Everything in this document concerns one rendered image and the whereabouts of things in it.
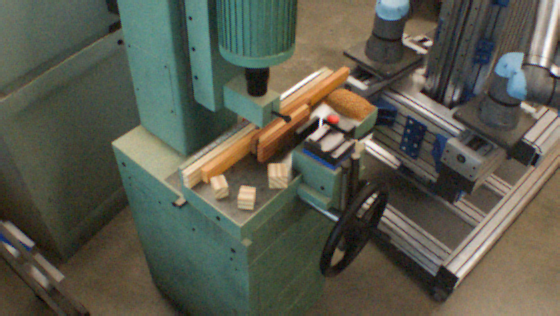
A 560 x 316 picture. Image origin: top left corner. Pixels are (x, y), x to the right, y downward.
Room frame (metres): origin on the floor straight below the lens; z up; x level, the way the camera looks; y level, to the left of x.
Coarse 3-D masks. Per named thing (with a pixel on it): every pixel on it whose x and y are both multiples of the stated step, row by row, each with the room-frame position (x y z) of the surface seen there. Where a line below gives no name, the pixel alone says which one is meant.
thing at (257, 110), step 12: (228, 84) 1.00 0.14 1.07; (240, 84) 1.01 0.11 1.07; (228, 96) 0.99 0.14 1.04; (240, 96) 0.96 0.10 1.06; (264, 96) 0.96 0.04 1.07; (276, 96) 0.96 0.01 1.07; (228, 108) 0.99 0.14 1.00; (240, 108) 0.96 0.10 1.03; (252, 108) 0.94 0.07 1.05; (264, 108) 0.92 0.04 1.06; (276, 108) 0.96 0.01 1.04; (252, 120) 0.94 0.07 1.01; (264, 120) 0.92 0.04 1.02
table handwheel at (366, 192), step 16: (368, 192) 0.76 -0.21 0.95; (384, 192) 0.84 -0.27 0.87; (320, 208) 0.82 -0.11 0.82; (352, 208) 0.72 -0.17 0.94; (368, 208) 0.81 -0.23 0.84; (384, 208) 0.85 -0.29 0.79; (336, 224) 0.69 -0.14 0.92; (352, 224) 0.75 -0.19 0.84; (368, 224) 0.76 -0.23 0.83; (336, 240) 0.66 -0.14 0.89; (352, 240) 0.73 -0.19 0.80; (368, 240) 0.81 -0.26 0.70; (352, 256) 0.76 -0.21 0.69; (336, 272) 0.69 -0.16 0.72
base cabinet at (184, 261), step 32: (128, 192) 1.04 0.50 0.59; (160, 224) 0.94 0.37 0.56; (192, 224) 0.83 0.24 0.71; (320, 224) 0.96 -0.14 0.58; (160, 256) 0.97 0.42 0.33; (192, 256) 0.85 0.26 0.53; (224, 256) 0.75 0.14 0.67; (288, 256) 0.83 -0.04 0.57; (320, 256) 0.98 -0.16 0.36; (160, 288) 1.02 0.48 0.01; (192, 288) 0.87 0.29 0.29; (224, 288) 0.76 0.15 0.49; (256, 288) 0.72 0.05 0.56; (288, 288) 0.84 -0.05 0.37; (320, 288) 1.02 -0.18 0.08
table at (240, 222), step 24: (288, 144) 0.97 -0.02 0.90; (240, 168) 0.87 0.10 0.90; (264, 168) 0.88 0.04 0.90; (288, 168) 0.88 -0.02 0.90; (192, 192) 0.79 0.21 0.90; (264, 192) 0.79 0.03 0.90; (288, 192) 0.82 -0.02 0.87; (312, 192) 0.83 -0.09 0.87; (216, 216) 0.73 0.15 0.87; (240, 216) 0.72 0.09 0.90; (264, 216) 0.75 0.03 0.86; (240, 240) 0.69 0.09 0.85
